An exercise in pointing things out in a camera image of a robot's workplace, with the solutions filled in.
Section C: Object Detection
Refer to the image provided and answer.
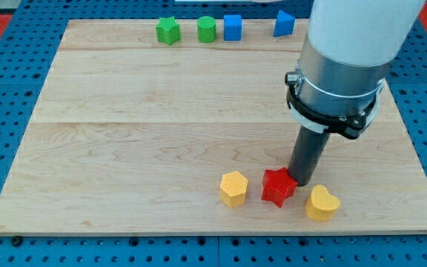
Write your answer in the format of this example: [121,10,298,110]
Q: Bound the yellow hexagon block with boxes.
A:
[219,171,248,208]

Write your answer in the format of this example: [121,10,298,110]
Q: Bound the green star block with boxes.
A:
[156,16,181,45]

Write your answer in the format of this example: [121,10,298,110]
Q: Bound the light wooden board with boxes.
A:
[0,19,427,237]

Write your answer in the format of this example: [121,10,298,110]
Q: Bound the green cylinder block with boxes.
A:
[197,16,216,43]

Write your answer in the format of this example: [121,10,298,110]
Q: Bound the red star block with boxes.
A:
[261,167,298,208]

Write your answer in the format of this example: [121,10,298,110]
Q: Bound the yellow heart block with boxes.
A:
[305,185,341,221]

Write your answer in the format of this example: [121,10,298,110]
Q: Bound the blue triangle block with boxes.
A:
[273,10,296,37]

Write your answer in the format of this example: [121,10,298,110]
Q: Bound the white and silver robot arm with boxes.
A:
[285,0,425,139]

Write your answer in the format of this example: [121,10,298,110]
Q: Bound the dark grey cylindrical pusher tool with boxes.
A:
[287,126,330,186]

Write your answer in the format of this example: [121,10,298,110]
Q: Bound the blue cube block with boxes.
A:
[223,15,242,41]

